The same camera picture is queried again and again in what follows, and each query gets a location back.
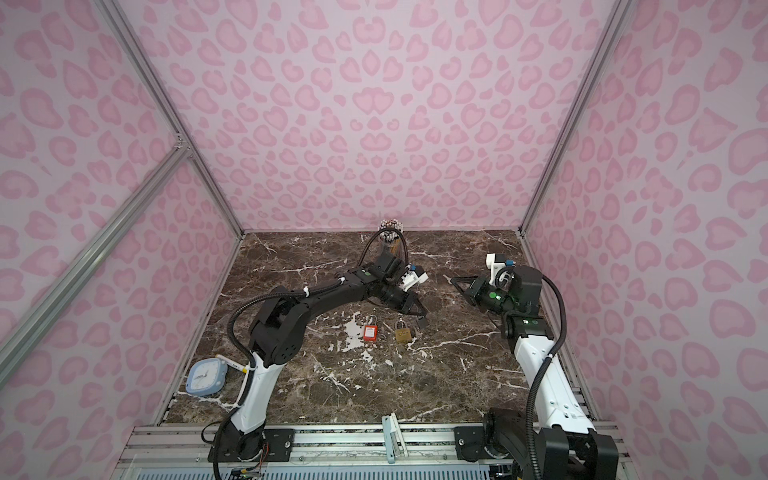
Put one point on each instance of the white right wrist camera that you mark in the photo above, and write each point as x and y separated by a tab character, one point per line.
501	269

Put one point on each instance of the yellow white marker pen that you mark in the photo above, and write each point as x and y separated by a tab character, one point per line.
233	364

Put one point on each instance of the aluminium corner post right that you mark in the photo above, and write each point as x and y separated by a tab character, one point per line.
620	15

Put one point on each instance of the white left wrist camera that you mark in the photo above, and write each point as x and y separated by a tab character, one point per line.
413	277

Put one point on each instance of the red safety padlock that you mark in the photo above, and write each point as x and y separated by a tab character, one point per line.
370	329

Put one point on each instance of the diagonal aluminium brace left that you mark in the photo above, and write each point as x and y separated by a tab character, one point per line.
39	320

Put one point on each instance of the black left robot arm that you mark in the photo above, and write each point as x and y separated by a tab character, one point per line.
270	330

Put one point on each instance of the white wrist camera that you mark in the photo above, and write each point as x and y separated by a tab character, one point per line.
501	269
413	277

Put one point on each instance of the aluminium corner post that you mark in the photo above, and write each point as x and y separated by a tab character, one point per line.
116	20
620	15

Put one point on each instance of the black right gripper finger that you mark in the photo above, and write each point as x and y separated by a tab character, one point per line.
460	286
463	279

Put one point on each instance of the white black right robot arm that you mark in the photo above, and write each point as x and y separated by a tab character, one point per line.
552	437

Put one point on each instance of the aluminium corner post left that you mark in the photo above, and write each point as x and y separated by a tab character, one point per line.
116	20

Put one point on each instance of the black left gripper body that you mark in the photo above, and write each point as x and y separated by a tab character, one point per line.
398	299

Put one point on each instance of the brass padlock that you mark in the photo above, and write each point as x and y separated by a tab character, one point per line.
402	333

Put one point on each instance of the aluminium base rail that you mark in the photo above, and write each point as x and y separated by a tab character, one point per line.
330	451

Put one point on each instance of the aluminium clamp bracket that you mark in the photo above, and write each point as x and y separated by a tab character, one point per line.
394	442

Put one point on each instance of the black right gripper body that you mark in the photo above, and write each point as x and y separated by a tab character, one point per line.
487	297

